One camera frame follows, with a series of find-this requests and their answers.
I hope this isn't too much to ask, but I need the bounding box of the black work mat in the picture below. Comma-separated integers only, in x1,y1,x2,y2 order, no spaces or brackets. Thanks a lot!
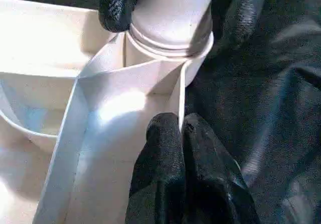
0,0,321,224

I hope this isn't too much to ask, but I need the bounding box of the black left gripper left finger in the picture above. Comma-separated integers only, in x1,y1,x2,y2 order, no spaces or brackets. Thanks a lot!
125,112,185,224

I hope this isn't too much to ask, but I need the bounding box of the white plastic table leg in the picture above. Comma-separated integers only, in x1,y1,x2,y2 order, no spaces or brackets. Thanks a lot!
128,0,219,59

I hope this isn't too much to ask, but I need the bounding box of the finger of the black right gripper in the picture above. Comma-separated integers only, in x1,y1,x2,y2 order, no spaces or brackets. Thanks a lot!
208,0,272,59
98,0,142,33

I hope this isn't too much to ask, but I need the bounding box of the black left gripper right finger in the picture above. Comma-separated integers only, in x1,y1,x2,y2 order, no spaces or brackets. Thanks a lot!
182,112,262,224

